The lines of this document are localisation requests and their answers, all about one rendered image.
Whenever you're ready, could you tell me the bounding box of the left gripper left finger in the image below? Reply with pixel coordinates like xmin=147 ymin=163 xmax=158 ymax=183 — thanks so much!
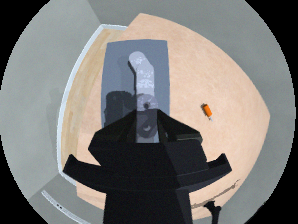
xmin=92 ymin=109 xmax=137 ymax=143

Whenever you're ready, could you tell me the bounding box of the orange cylinder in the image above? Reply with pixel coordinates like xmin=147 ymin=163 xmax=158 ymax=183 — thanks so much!
xmin=202 ymin=104 xmax=212 ymax=119

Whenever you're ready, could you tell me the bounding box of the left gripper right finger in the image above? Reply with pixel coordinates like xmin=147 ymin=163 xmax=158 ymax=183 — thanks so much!
xmin=157 ymin=109 xmax=203 ymax=144

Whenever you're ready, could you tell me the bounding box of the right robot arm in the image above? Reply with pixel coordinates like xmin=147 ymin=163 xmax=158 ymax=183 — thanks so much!
xmin=203 ymin=201 xmax=258 ymax=224

